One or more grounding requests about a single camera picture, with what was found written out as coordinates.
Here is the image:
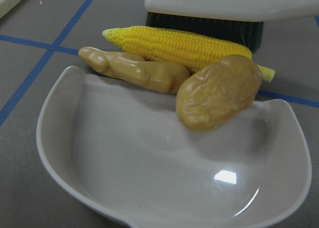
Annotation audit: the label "beige plastic dustpan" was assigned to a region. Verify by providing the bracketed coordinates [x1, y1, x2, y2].
[36, 66, 312, 228]

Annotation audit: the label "beige brush black bristles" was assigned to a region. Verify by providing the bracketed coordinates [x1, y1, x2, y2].
[144, 0, 319, 52]

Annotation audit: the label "yellow toy corn cob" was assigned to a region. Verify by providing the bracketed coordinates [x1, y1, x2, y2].
[102, 25, 276, 83]

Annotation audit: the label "tan toy ginger root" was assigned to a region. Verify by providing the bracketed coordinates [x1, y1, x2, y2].
[78, 47, 190, 94]

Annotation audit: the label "brown toy potato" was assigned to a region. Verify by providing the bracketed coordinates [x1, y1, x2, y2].
[176, 56, 262, 132]

